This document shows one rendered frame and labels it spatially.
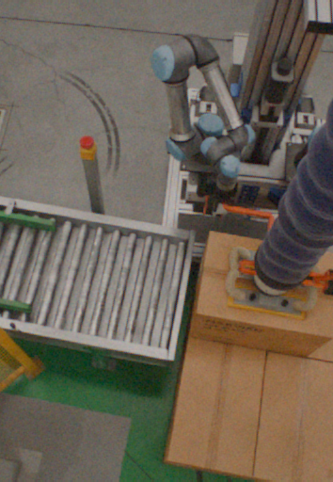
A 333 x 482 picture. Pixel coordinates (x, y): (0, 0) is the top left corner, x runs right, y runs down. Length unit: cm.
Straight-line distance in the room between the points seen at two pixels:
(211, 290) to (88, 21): 286
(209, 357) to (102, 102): 216
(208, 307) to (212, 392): 51
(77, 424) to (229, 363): 99
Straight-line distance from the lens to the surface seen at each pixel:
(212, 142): 209
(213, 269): 234
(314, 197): 152
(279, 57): 222
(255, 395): 265
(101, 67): 423
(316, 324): 237
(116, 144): 378
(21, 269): 282
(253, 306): 229
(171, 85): 207
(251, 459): 262
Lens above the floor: 311
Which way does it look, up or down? 66 degrees down
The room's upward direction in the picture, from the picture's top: 5 degrees clockwise
